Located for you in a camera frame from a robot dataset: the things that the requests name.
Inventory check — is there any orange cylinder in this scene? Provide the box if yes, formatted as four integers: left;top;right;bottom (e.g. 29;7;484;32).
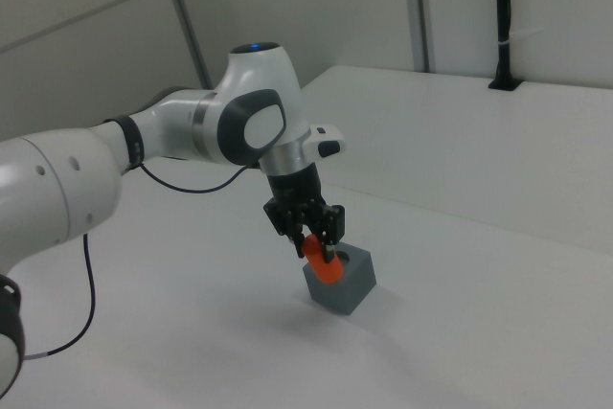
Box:
301;234;344;284

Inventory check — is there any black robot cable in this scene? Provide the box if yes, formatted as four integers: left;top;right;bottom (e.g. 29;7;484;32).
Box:
22;161;253;360

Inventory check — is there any grey partition frame post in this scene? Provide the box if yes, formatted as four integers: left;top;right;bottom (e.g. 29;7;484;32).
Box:
156;0;213;90
411;0;436;73

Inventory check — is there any black velcro cable strap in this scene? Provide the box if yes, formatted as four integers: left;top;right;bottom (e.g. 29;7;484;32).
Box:
103;113;148;171

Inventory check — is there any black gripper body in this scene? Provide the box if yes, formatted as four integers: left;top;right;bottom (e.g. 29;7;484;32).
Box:
265;163;327;215

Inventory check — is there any black pole with base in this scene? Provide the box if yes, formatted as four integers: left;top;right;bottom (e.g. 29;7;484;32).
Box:
487;0;522;92

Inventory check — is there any grey block with round hole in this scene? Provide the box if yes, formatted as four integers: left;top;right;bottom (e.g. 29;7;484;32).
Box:
303;242;378;316

